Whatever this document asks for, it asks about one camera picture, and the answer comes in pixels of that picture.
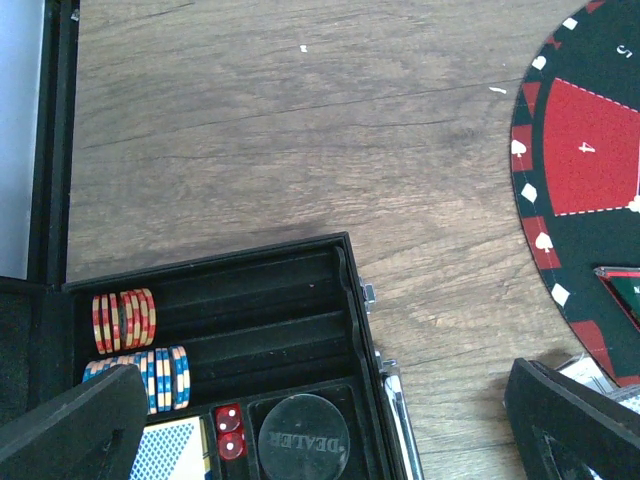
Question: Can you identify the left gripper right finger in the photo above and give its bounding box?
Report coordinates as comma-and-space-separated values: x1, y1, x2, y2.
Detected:
504, 358, 639, 479

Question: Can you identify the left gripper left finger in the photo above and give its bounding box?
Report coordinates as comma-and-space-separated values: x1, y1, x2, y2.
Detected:
1, 365, 147, 479

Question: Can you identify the card deck in case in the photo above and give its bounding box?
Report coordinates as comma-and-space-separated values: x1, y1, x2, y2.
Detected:
129, 416, 211, 480

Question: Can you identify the blue cream chip row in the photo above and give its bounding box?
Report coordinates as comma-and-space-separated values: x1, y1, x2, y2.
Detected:
82, 345, 191, 414

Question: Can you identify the red cream chip row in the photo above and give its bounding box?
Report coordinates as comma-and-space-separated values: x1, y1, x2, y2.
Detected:
91, 288, 158, 355

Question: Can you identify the red dice pair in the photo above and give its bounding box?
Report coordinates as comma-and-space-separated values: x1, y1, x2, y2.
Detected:
214, 403, 247, 461

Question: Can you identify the triangular all in marker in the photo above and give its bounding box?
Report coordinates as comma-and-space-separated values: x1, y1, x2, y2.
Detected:
593, 266, 640, 329

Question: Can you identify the black poker set case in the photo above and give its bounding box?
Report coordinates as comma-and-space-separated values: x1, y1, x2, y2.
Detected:
1, 233, 423, 479

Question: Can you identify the black round dealer button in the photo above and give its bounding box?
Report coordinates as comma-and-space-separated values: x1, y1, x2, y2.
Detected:
257, 394, 350, 479

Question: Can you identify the round red black poker mat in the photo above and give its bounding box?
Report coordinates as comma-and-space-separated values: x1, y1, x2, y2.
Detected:
510, 1, 639, 387

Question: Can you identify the black frame post left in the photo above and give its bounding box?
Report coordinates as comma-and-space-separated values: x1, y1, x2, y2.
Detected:
26, 1, 80, 286

